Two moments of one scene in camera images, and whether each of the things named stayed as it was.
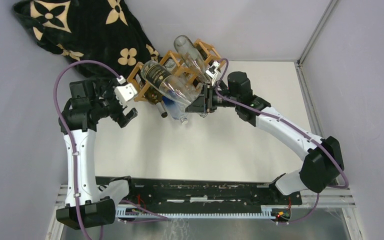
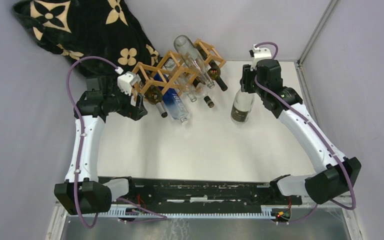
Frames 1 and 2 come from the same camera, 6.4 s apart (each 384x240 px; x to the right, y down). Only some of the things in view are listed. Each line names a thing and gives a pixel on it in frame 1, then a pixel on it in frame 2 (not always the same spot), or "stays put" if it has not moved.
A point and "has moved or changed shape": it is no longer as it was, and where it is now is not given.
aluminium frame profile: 300,60 stays put
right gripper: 203,103 -> 245,81
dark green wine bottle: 154,96 stays put
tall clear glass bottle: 188,51 stays put
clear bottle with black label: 177,88 has moved or changed shape
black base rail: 129,192 stays put
